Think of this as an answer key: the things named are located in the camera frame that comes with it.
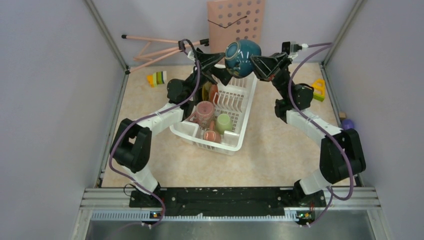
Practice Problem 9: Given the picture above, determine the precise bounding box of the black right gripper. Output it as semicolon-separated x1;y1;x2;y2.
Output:
246;52;294;101

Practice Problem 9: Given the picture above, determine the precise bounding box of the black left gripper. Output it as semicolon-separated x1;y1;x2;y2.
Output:
184;50;239;100

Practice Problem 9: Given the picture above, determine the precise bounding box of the orange saucer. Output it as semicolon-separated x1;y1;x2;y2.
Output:
208;84;219;105

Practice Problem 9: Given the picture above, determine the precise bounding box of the yellow patterned plate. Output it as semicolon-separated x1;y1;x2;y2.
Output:
201;81;213;101

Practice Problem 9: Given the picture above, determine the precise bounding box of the pink patterned mug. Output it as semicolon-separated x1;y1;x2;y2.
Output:
186;101;215;129

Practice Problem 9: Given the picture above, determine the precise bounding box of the light green mug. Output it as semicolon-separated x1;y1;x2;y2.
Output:
215;113;233;135

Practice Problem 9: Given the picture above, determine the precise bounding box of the pink mug white interior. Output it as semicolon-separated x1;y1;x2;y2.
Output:
203;121;222;144

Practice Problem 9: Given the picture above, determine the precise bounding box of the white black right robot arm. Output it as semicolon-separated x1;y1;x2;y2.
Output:
250;52;366;206

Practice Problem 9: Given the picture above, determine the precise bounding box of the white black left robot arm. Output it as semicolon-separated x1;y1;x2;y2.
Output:
109;49;230;207

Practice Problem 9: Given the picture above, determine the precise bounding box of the white plastic dish rack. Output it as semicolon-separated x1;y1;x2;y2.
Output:
169;72;258;156

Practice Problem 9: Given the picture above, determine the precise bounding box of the pink tripod stand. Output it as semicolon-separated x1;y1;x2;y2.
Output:
121;34;209;75

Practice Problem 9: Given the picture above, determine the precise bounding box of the pink perforated board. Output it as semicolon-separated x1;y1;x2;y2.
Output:
206;0;267;53

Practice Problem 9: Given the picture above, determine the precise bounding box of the yellow triangle toy block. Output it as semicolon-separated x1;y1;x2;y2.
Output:
311;79;326;102

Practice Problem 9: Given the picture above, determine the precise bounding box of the striped colourful toy block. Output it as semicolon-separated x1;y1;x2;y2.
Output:
146;71;168;88

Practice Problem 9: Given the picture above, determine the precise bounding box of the purple bottle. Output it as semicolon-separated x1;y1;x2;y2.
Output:
341;118;355;130

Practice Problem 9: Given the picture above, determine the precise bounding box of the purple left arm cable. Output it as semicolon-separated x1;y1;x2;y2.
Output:
108;39;202;229

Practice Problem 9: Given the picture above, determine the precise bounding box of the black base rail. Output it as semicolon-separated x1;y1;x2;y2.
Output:
129;187;327;217

